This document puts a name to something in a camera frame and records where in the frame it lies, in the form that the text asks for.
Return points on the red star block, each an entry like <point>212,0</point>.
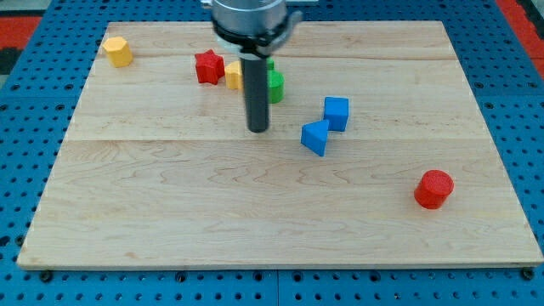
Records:
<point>209,67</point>

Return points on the yellow hexagon block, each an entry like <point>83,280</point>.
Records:
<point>118,51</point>

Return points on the yellow block behind rod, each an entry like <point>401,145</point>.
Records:
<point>233,75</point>

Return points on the blue cube block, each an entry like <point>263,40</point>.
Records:
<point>336,111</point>

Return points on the wooden board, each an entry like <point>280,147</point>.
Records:
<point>159,172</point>

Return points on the green cylinder block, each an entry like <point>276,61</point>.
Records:
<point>276,82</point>

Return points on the blue triangle block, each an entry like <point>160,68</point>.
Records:
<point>314,136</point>

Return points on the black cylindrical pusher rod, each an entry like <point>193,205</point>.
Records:
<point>256,94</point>

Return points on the red cylinder block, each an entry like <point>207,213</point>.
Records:
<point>433,189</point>

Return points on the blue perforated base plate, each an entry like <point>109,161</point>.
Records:
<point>42,90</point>

